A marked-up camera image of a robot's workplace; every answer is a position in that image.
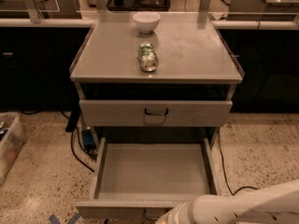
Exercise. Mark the white horizontal rail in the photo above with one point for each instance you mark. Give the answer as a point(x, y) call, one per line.
point(227, 25)

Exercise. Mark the blue power adapter box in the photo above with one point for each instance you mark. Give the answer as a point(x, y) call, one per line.
point(87, 140)

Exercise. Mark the clear plastic storage bin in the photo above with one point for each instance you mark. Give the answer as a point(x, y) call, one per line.
point(12, 138)

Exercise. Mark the taped gripper body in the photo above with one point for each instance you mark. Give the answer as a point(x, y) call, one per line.
point(181, 214)

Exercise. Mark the green soda can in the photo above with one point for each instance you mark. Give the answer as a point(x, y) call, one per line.
point(147, 57)

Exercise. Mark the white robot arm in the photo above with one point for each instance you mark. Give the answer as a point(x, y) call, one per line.
point(277, 204)

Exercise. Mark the white ceramic bowl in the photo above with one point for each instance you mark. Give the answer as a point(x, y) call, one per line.
point(146, 22)

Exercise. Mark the grey drawer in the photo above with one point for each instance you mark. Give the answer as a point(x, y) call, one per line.
point(155, 113)
point(135, 180)

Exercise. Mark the grey top drawer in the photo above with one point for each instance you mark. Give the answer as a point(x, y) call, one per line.
point(155, 113)

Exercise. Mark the grey metal cabinet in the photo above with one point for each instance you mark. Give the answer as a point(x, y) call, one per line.
point(179, 75)

